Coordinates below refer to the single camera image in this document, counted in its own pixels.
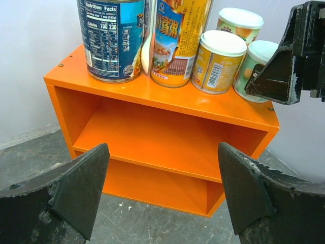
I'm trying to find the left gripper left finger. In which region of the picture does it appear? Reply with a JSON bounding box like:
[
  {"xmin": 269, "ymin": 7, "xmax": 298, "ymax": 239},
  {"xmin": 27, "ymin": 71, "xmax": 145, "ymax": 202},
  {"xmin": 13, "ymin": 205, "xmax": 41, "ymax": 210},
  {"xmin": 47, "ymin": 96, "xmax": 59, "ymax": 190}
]
[{"xmin": 1, "ymin": 143, "xmax": 110, "ymax": 243}]

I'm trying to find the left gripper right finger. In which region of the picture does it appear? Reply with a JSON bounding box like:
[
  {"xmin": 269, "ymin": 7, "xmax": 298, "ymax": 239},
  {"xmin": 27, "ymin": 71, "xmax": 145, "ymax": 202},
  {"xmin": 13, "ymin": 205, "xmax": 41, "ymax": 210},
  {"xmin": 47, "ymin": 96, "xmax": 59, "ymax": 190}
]
[{"xmin": 218, "ymin": 142, "xmax": 324, "ymax": 243}]

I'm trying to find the orange shelf cabinet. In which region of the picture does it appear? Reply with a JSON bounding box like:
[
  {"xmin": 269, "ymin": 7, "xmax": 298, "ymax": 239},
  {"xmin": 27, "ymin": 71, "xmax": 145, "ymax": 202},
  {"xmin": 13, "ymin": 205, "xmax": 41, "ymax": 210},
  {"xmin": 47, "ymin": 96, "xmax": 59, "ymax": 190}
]
[{"xmin": 44, "ymin": 46, "xmax": 280, "ymax": 217}]

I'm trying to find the orange label can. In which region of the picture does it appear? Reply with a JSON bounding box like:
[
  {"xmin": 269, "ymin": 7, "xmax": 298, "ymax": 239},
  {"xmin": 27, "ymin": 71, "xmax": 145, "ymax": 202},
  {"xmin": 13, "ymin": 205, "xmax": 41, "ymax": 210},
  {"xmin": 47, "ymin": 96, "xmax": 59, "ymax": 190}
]
[{"xmin": 216, "ymin": 7, "xmax": 264, "ymax": 46}]

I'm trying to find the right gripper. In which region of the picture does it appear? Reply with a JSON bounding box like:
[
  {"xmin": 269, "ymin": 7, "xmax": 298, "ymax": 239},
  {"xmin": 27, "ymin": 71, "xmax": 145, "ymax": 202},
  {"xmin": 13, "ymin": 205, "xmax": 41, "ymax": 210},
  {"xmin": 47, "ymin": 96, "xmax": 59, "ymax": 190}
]
[{"xmin": 245, "ymin": 1, "xmax": 324, "ymax": 105}]

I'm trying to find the green label can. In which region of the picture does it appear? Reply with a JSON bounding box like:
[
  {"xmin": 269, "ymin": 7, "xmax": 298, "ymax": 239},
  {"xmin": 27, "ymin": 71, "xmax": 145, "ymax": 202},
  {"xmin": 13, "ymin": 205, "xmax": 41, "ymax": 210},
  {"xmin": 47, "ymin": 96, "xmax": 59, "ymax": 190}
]
[{"xmin": 233, "ymin": 40, "xmax": 278, "ymax": 103}]

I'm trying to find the tall blue red can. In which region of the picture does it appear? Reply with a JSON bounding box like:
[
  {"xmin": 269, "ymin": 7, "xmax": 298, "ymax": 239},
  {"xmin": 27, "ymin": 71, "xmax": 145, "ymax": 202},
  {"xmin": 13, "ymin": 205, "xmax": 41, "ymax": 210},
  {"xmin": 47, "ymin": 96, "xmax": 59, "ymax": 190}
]
[{"xmin": 150, "ymin": 0, "xmax": 212, "ymax": 88}]

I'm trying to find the white plastic spoon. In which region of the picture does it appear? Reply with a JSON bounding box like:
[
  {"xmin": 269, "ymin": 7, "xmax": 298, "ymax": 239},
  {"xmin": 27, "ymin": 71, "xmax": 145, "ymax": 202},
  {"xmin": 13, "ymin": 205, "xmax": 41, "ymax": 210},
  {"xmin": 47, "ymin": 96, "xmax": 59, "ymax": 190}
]
[{"xmin": 141, "ymin": 0, "xmax": 157, "ymax": 75}]

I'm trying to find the dark blue can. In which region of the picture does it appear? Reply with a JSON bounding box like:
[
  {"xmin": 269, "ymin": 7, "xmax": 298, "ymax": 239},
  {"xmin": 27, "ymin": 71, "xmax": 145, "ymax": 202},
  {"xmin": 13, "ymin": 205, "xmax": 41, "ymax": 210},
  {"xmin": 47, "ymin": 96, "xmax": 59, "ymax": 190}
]
[{"xmin": 77, "ymin": 1, "xmax": 144, "ymax": 83}]

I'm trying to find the white lid yellow can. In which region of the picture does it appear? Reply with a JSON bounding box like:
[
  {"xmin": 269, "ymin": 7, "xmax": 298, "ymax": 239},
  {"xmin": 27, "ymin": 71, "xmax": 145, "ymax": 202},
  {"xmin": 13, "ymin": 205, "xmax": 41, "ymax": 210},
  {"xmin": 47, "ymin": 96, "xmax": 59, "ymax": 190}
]
[{"xmin": 190, "ymin": 30, "xmax": 247, "ymax": 95}]

